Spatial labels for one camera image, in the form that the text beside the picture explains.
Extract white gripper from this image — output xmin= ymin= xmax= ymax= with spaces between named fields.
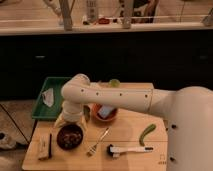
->
xmin=54 ymin=101 xmax=87 ymax=131

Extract dark purple grapes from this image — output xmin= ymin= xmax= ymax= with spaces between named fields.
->
xmin=63 ymin=133 xmax=81 ymax=143

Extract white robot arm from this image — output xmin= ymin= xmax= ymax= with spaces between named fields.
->
xmin=56 ymin=74 xmax=213 ymax=171

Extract dark purple bowl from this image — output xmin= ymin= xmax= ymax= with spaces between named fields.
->
xmin=57 ymin=124 xmax=83 ymax=150

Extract orange bowl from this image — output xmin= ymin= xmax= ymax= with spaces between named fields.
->
xmin=91 ymin=104 xmax=118 ymax=122

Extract green plastic tray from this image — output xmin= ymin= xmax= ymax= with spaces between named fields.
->
xmin=32 ymin=77 xmax=70 ymax=121

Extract white black eraser block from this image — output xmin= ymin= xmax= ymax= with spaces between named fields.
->
xmin=37 ymin=134 xmax=52 ymax=160

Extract silver fork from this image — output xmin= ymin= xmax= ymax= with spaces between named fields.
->
xmin=86 ymin=127 xmax=110 ymax=157

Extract blue white cloth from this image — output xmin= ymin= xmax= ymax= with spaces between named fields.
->
xmin=98 ymin=106 xmax=114 ymax=119

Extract crumpled white paper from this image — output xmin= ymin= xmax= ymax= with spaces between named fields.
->
xmin=42 ymin=88 xmax=54 ymax=107

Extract black white brush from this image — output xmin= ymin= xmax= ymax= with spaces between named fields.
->
xmin=107 ymin=144 xmax=153 ymax=158

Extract green round fruit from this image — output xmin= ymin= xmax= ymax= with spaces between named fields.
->
xmin=109 ymin=79 xmax=120 ymax=88

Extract green chili pepper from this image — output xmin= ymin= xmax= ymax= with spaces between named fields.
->
xmin=139 ymin=124 xmax=156 ymax=146

